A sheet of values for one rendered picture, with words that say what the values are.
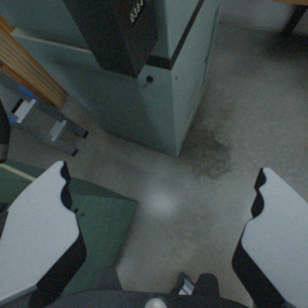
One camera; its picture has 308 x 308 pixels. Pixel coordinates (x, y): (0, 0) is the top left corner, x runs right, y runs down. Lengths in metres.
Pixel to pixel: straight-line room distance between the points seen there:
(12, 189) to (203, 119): 1.25
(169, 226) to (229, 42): 1.69
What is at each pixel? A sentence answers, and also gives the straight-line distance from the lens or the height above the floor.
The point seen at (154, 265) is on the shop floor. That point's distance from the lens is 1.31.
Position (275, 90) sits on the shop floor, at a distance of 1.72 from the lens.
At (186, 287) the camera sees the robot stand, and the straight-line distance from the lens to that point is 1.08.
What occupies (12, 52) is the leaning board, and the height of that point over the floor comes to 0.52.
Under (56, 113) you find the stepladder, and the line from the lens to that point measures 1.38.
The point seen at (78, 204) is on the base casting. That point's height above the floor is 0.74.
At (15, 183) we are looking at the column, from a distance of 0.56.
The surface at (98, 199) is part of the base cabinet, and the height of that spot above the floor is 0.62.
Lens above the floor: 1.24
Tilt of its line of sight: 70 degrees down
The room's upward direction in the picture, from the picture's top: 26 degrees counter-clockwise
